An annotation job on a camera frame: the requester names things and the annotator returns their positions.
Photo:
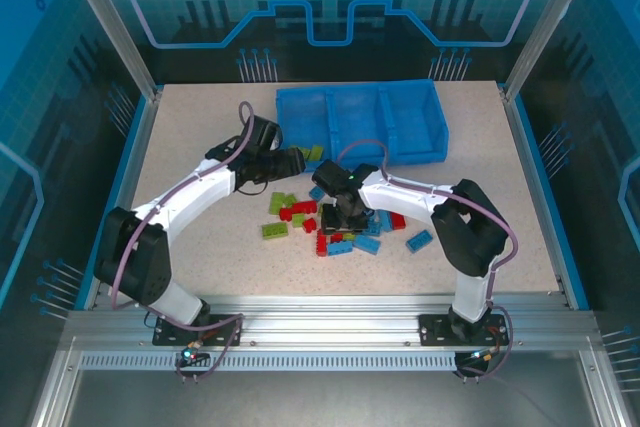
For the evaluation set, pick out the small red lego brick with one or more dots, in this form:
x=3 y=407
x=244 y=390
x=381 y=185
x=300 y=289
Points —
x=311 y=225

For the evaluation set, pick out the red two-by-four lego brick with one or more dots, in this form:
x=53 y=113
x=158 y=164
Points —
x=305 y=207

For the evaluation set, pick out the red curved lego brick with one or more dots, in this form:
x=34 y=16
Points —
x=397 y=221

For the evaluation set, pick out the red two-by-two lego brick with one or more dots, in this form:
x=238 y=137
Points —
x=286 y=213

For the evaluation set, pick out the green two-by-four lego brick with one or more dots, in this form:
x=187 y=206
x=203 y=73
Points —
x=274 y=231

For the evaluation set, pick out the blue three-compartment plastic bin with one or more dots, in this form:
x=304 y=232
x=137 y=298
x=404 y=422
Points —
x=360 y=117

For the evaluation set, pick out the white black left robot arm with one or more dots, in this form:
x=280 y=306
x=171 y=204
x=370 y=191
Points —
x=175 y=202

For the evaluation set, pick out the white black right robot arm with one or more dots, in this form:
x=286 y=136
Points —
x=400 y=194

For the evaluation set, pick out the small electronics board with LED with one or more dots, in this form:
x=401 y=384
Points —
x=190 y=354
x=477 y=356

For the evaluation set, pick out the grey metal shelf panel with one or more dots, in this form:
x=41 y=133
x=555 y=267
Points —
x=325 y=397

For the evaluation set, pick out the blue table edge strip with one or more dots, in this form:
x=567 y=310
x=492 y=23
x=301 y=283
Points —
x=563 y=247
x=102 y=247

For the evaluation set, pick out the aluminium front rail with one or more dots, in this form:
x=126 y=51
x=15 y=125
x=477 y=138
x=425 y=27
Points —
x=325 y=317

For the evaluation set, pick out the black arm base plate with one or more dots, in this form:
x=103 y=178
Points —
x=222 y=332
x=435 y=329

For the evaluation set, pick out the aluminium side rail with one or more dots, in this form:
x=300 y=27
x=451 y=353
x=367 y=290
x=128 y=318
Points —
x=129 y=197

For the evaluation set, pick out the aluminium frame post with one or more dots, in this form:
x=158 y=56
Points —
x=550 y=22
x=110 y=27

